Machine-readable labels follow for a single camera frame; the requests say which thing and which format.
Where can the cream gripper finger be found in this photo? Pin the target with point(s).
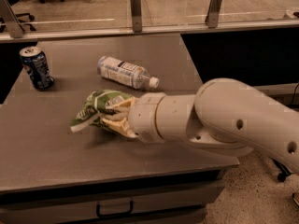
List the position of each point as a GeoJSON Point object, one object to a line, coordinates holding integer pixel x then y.
{"type": "Point", "coordinates": [120, 105]}
{"type": "Point", "coordinates": [121, 127]}

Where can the green jalapeno chip bag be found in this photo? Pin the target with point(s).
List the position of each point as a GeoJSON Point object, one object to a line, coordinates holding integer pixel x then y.
{"type": "Point", "coordinates": [94, 110]}

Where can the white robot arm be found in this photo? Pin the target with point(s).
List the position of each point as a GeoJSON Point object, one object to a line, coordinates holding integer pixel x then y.
{"type": "Point", "coordinates": [225, 116]}

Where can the blue pepsi can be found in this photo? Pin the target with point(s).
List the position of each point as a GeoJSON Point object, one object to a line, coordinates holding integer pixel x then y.
{"type": "Point", "coordinates": [35, 64]}

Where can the clear plastic water bottle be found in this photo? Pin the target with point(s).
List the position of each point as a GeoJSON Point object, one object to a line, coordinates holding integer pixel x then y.
{"type": "Point", "coordinates": [125, 73]}

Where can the grey cabinet drawer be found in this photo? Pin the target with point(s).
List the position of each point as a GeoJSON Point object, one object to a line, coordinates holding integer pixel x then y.
{"type": "Point", "coordinates": [178, 204]}

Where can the black office chair left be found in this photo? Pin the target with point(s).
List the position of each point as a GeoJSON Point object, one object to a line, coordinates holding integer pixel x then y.
{"type": "Point", "coordinates": [27, 23]}

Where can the glass barrier panel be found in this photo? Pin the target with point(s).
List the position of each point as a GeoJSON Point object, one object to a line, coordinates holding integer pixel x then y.
{"type": "Point", "coordinates": [53, 15]}

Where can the black rolling stand leg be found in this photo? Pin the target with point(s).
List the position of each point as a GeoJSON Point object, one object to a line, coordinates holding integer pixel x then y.
{"type": "Point", "coordinates": [284, 172]}

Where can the black drawer handle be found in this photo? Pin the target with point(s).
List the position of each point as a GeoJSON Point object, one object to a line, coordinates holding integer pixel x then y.
{"type": "Point", "coordinates": [113, 210]}

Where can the middle metal barrier bracket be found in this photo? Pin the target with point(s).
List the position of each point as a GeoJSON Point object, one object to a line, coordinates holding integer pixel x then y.
{"type": "Point", "coordinates": [136, 15]}

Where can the metal barrier bracket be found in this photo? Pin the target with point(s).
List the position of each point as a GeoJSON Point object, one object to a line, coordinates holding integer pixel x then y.
{"type": "Point", "coordinates": [136, 15]}
{"type": "Point", "coordinates": [212, 17]}
{"type": "Point", "coordinates": [13, 26]}

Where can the right metal barrier bracket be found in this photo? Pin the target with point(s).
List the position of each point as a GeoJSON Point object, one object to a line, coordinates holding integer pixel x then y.
{"type": "Point", "coordinates": [212, 17]}

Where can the left metal barrier bracket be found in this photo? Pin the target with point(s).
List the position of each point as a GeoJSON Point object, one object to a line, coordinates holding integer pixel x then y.
{"type": "Point", "coordinates": [13, 26]}

